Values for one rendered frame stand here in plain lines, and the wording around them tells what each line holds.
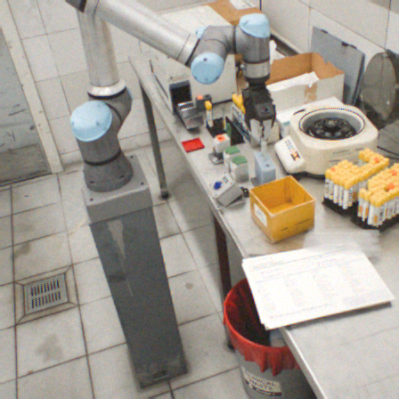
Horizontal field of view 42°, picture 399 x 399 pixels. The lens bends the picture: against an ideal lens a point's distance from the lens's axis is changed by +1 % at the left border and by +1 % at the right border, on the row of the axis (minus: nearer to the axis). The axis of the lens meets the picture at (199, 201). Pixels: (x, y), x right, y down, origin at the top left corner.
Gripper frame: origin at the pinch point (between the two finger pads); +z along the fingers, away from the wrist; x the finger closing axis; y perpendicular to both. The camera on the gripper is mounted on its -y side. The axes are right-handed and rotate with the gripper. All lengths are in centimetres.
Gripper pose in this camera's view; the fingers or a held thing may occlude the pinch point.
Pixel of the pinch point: (261, 140)
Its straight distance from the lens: 153.6
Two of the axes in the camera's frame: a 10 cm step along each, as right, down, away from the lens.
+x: -9.8, 1.9, -0.6
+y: -1.7, -5.9, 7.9
